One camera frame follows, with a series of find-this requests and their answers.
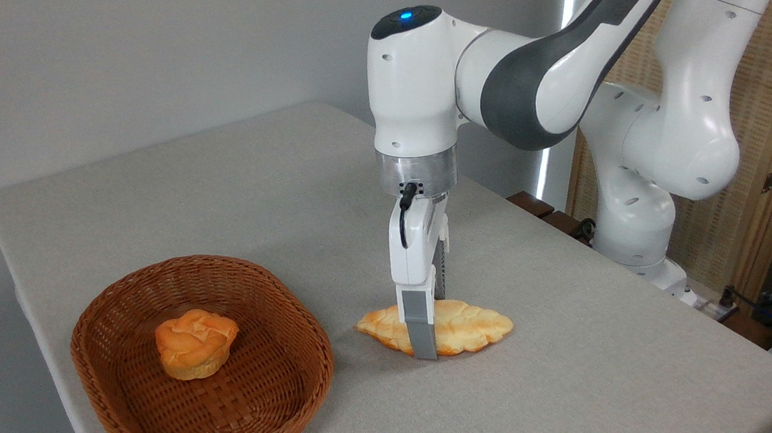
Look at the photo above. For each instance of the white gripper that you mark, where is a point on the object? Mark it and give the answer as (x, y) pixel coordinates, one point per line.
(415, 248)

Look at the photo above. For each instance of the long braided bread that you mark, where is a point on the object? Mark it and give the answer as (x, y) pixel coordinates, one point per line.
(471, 329)

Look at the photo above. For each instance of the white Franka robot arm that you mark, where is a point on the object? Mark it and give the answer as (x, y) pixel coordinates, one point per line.
(413, 90)

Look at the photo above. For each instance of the brown wicker basket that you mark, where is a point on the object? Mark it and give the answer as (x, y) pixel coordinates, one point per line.
(253, 389)

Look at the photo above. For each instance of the round orange bread roll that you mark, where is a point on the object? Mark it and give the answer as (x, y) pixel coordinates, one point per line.
(195, 343)

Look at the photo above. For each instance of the bright vertical light strip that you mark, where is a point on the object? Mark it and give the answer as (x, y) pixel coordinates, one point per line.
(543, 176)

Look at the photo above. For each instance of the grey tablecloth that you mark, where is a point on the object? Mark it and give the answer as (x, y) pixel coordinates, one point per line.
(287, 199)

